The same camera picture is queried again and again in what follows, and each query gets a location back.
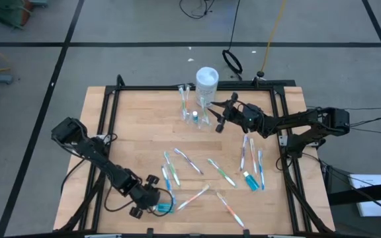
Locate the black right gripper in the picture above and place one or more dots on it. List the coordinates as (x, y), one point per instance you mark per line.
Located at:
(238, 114)

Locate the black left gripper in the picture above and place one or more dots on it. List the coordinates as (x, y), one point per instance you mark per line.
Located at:
(145, 195)

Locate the blue mouthwash bottle white cap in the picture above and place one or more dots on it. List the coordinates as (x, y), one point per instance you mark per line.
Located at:
(194, 118)
(252, 182)
(165, 208)

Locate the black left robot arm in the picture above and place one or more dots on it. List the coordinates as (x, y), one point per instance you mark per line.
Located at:
(106, 164)

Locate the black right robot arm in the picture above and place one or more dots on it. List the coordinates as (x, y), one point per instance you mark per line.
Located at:
(296, 120)

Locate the white wipes canister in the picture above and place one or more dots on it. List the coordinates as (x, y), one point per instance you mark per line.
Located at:
(207, 84)

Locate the clear plastic organizer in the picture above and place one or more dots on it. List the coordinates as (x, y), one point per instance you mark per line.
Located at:
(190, 125)

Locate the white pink toothbrush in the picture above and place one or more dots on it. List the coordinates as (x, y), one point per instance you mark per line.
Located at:
(192, 198)

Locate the black bar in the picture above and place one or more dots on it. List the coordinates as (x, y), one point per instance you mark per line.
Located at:
(359, 194)

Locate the white booklet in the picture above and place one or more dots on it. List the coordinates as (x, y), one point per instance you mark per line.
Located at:
(377, 209)

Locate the green and orange bundle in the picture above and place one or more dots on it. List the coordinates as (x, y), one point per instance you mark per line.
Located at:
(10, 11)

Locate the black aluminium table frame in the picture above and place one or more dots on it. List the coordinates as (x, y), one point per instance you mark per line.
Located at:
(137, 88)

